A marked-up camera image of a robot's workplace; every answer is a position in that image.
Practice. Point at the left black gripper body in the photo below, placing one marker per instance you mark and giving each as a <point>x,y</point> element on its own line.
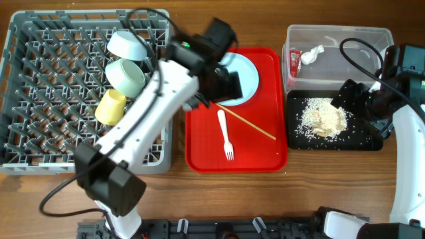
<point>219,89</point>

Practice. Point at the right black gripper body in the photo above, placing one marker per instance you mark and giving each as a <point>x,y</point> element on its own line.
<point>366,103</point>

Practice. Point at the light blue plate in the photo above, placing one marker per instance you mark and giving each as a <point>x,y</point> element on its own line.
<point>248,76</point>

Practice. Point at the wooden chopstick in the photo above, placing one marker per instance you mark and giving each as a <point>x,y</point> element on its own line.
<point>247,122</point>

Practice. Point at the rice and food scraps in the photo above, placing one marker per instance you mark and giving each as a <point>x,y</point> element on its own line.
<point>320,120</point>

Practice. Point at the white plastic fork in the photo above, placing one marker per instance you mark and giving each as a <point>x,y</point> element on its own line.
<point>228,147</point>

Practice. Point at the red snack wrapper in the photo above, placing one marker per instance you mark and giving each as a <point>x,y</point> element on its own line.
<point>295,62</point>

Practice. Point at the white napkin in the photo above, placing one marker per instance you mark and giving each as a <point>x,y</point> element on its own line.
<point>311,56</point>

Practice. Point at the green bowl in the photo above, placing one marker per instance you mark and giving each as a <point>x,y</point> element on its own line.
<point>126,77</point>

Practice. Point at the light blue bowl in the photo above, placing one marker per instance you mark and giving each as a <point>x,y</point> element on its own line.
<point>125,45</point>

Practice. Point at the yellow cup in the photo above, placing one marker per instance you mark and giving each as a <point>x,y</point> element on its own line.
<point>111,108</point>

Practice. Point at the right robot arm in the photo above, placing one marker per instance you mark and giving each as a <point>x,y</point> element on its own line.
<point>400,101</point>

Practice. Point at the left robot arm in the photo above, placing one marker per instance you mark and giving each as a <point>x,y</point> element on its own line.
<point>106,171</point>

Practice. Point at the grey dishwasher rack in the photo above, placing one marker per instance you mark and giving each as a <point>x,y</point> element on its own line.
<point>53,78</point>

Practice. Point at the red plastic tray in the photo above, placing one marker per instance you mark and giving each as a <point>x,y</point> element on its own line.
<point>253,151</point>

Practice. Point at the clear plastic bin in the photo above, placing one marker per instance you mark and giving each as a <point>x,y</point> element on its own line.
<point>330,70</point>

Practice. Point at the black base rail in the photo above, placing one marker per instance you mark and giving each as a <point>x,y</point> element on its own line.
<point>199,229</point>

